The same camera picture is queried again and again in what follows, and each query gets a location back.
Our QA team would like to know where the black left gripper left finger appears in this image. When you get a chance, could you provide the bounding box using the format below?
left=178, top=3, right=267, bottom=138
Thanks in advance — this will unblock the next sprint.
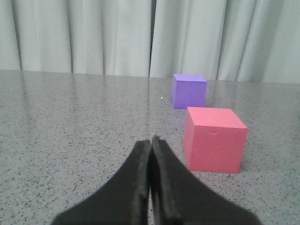
left=52, top=140, right=150, bottom=225

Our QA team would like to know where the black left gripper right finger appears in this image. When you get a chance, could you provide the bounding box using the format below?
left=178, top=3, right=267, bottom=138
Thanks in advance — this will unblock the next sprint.
left=150, top=136, right=261, bottom=225

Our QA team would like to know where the pink foam cube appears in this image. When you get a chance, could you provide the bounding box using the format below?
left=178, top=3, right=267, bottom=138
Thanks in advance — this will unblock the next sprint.
left=183, top=106, right=248, bottom=173

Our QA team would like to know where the purple foam cube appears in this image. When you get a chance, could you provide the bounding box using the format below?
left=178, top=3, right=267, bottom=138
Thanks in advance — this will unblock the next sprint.
left=171, top=74, right=207, bottom=109

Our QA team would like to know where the grey pleated curtain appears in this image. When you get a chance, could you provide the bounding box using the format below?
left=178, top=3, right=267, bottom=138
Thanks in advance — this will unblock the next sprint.
left=0, top=0, right=300, bottom=83

